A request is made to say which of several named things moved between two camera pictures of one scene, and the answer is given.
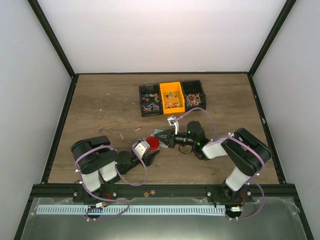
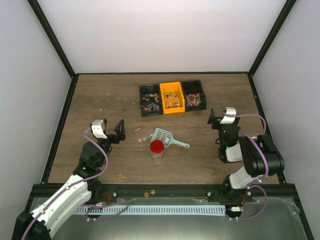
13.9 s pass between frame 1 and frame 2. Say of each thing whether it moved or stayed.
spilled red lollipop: stayed
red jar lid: moved
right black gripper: moved
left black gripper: moved
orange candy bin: stayed
